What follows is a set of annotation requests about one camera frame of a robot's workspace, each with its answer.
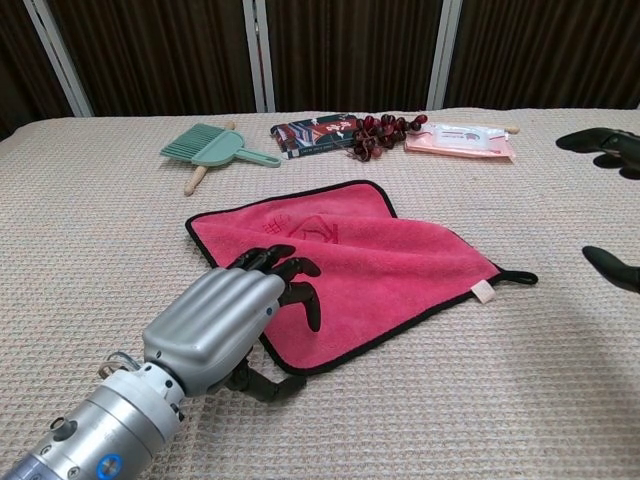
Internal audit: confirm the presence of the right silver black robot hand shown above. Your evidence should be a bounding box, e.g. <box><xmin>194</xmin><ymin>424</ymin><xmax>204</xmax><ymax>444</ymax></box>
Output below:
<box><xmin>556</xmin><ymin>127</ymin><xmax>640</xmax><ymax>294</ymax></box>

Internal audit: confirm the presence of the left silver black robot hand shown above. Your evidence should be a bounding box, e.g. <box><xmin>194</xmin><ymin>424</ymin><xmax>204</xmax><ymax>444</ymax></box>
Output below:
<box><xmin>141</xmin><ymin>243</ymin><xmax>324</xmax><ymax>405</ymax></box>

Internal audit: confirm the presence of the pink microfiber cloth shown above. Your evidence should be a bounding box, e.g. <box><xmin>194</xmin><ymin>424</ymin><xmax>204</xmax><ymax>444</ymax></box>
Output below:
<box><xmin>184</xmin><ymin>179</ymin><xmax>540</xmax><ymax>376</ymax></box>

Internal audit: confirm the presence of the dark ribbed partition panel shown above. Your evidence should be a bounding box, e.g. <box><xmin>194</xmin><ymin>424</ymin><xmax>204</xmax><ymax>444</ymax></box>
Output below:
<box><xmin>47</xmin><ymin>0</ymin><xmax>259</xmax><ymax>117</ymax></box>
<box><xmin>0</xmin><ymin>0</ymin><xmax>76</xmax><ymax>141</ymax></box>
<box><xmin>264</xmin><ymin>0</ymin><xmax>444</xmax><ymax>114</ymax></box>
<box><xmin>444</xmin><ymin>0</ymin><xmax>640</xmax><ymax>110</ymax></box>

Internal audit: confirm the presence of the pink wet wipes pack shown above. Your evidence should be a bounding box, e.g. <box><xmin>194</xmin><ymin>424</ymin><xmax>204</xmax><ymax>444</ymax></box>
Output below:
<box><xmin>403</xmin><ymin>122</ymin><xmax>517</xmax><ymax>162</ymax></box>

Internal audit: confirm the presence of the thick wooden stick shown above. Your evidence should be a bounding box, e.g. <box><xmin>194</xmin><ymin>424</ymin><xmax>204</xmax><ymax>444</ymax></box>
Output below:
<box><xmin>183</xmin><ymin>119</ymin><xmax>236</xmax><ymax>196</ymax></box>

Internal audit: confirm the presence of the green plastic hand brush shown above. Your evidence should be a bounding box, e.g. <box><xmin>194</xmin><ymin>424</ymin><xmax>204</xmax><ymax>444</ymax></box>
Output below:
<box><xmin>159</xmin><ymin>123</ymin><xmax>283</xmax><ymax>170</ymax></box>

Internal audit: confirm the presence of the beige woven tablecloth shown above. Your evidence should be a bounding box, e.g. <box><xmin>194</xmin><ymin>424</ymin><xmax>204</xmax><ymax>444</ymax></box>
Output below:
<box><xmin>0</xmin><ymin>106</ymin><xmax>640</xmax><ymax>480</ymax></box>

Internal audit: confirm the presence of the dark printed card box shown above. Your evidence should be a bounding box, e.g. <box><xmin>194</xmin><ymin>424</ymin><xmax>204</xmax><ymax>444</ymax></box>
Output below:
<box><xmin>270</xmin><ymin>112</ymin><xmax>361</xmax><ymax>160</ymax></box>

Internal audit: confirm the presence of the dark red grape bunch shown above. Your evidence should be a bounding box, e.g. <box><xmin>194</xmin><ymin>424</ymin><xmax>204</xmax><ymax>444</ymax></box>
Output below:
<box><xmin>344</xmin><ymin>113</ymin><xmax>430</xmax><ymax>164</ymax></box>

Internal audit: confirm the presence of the grey metal partition post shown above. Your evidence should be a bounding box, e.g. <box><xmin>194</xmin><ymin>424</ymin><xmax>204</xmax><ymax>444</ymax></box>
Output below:
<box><xmin>22</xmin><ymin>0</ymin><xmax>95</xmax><ymax>118</ymax></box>
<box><xmin>241</xmin><ymin>0</ymin><xmax>277</xmax><ymax>114</ymax></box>
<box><xmin>426</xmin><ymin>0</ymin><xmax>464</xmax><ymax>111</ymax></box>

